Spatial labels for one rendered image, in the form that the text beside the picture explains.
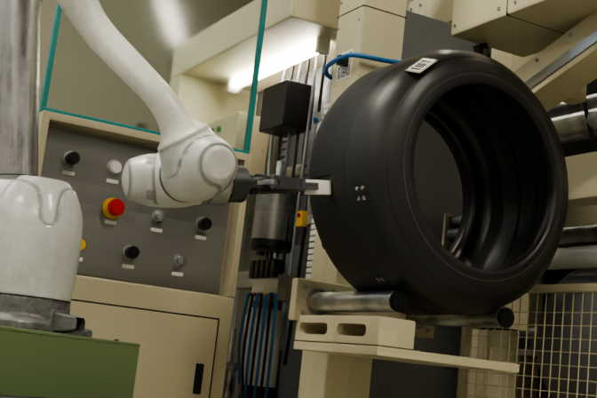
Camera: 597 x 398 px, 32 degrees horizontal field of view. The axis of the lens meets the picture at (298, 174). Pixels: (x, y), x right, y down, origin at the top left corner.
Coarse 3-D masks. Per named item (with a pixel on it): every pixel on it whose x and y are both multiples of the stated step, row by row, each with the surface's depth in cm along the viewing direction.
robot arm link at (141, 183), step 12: (144, 156) 198; (156, 156) 197; (132, 168) 196; (144, 168) 195; (156, 168) 195; (132, 180) 195; (144, 180) 195; (156, 180) 195; (132, 192) 196; (144, 192) 196; (156, 192) 195; (144, 204) 199; (156, 204) 199; (168, 204) 198; (180, 204) 198; (192, 204) 201
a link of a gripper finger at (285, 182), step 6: (282, 180) 208; (288, 180) 209; (294, 180) 210; (300, 180) 212; (270, 186) 206; (276, 186) 207; (282, 186) 208; (288, 186) 209; (294, 186) 210; (300, 186) 212
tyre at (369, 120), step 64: (448, 64) 220; (320, 128) 229; (384, 128) 211; (448, 128) 254; (512, 128) 248; (384, 192) 208; (512, 192) 252; (384, 256) 211; (448, 256) 212; (512, 256) 244
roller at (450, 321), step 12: (492, 312) 228; (504, 312) 226; (420, 324) 252; (432, 324) 248; (444, 324) 244; (456, 324) 240; (468, 324) 235; (480, 324) 232; (492, 324) 228; (504, 324) 225
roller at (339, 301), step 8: (312, 296) 243; (320, 296) 239; (328, 296) 236; (336, 296) 233; (344, 296) 229; (352, 296) 226; (360, 296) 224; (368, 296) 221; (376, 296) 218; (384, 296) 215; (392, 296) 213; (400, 296) 214; (312, 304) 241; (320, 304) 238; (328, 304) 235; (336, 304) 232; (344, 304) 229; (352, 304) 226; (360, 304) 223; (368, 304) 220; (376, 304) 217; (384, 304) 215; (392, 304) 213; (400, 304) 213
